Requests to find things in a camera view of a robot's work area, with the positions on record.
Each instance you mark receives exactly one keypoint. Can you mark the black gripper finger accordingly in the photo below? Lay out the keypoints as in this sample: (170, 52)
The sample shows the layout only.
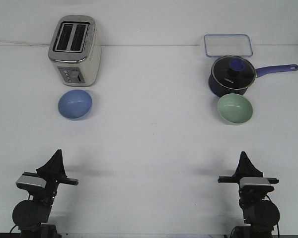
(251, 170)
(54, 164)
(242, 165)
(61, 168)

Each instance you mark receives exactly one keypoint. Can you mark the green bowl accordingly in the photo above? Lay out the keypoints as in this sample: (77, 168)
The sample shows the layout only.
(235, 108)

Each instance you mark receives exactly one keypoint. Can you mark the blue bowl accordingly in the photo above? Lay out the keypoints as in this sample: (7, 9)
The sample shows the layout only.
(75, 104)

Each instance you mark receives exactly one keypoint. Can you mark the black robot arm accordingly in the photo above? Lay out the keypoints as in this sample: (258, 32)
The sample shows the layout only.
(31, 215)
(260, 214)

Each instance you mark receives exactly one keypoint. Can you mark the dark blue saucepan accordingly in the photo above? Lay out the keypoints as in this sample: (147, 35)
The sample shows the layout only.
(219, 90)

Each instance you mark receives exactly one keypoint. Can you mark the glass pot lid blue knob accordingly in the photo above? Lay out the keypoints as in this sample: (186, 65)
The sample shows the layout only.
(233, 72)

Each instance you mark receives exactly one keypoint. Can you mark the silver two-slot toaster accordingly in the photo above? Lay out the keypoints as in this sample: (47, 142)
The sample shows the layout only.
(75, 50)

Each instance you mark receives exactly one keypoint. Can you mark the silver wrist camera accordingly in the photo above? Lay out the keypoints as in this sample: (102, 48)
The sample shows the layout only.
(261, 184)
(26, 182)

